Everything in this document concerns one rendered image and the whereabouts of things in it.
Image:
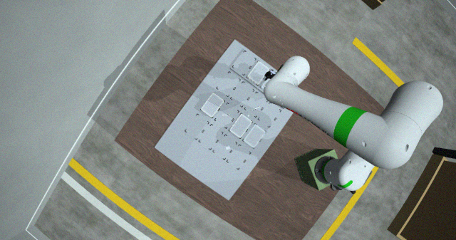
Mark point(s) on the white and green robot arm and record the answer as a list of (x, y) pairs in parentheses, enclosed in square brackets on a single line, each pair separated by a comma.
[(386, 141)]

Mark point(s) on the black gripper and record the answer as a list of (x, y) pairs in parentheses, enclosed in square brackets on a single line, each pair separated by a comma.
[(270, 74)]

